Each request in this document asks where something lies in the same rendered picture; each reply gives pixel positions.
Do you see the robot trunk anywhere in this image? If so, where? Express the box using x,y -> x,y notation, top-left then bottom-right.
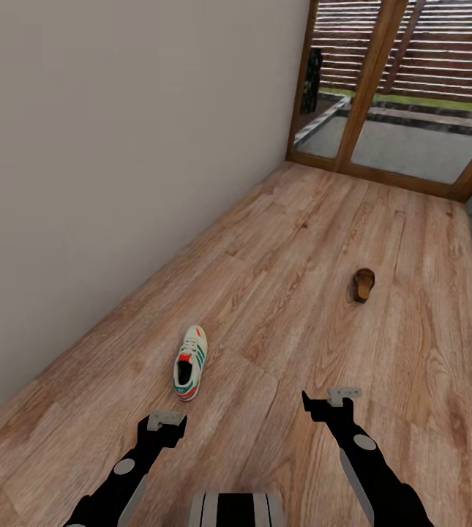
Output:
185,493 -> 286,527

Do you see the gym shoe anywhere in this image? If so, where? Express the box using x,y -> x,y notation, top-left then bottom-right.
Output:
173,325 -> 208,402

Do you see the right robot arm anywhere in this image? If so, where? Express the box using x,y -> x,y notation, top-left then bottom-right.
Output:
301,386 -> 434,527

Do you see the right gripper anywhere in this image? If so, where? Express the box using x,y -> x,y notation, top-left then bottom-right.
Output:
301,391 -> 353,433

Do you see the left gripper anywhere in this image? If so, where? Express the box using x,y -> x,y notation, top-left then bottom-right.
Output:
137,415 -> 187,460

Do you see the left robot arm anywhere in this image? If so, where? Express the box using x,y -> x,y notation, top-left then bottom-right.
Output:
63,410 -> 187,527

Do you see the sandal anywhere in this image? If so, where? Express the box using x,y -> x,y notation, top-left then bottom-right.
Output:
353,267 -> 375,304

